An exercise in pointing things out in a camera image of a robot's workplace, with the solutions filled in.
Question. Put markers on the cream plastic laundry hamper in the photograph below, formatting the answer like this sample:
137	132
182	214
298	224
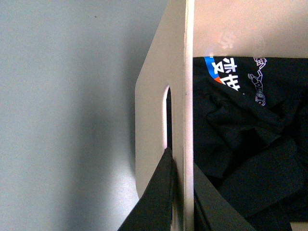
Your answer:
189	28

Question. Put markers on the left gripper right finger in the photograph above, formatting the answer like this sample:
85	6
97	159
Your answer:
212	212

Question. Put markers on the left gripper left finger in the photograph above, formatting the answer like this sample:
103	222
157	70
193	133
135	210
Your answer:
153	211

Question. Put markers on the black printed t-shirt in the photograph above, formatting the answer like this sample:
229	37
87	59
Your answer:
250	135

